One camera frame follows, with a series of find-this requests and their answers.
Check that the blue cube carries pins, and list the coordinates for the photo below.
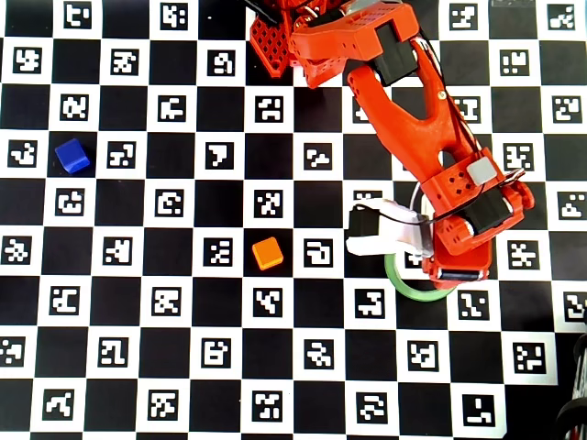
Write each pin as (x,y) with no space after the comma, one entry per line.
(72,156)

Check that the orange cube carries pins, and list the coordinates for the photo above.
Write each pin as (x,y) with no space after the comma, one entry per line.
(267,253)

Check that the orange-red robot arm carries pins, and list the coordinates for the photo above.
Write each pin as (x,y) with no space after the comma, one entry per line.
(408,133)

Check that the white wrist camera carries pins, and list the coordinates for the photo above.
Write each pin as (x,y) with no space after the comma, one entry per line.
(394,238)

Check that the small grey square block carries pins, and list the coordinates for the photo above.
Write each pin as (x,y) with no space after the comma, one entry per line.
(481,172)

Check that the black white marker checkerboard mat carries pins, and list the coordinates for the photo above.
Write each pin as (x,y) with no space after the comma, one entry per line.
(117,302)

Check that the orange-red gripper finger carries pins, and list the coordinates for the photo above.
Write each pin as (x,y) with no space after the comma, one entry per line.
(433,275)

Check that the orange-red gripper body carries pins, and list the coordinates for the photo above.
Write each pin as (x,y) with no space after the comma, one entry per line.
(459,276)

